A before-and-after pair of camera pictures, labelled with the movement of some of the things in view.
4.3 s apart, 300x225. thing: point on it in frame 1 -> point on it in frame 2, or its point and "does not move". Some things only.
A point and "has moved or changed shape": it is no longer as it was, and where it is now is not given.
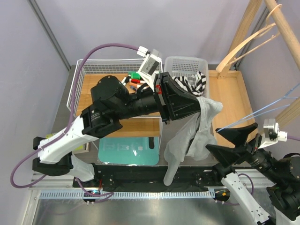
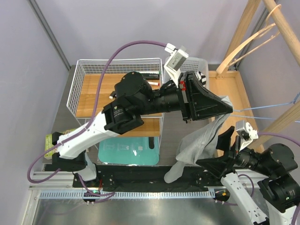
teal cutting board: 128,151 does not move
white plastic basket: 185,66 does not move
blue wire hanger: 246,118 has moved or changed shape
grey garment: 193,141 has moved or changed shape
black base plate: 150,178 does not move
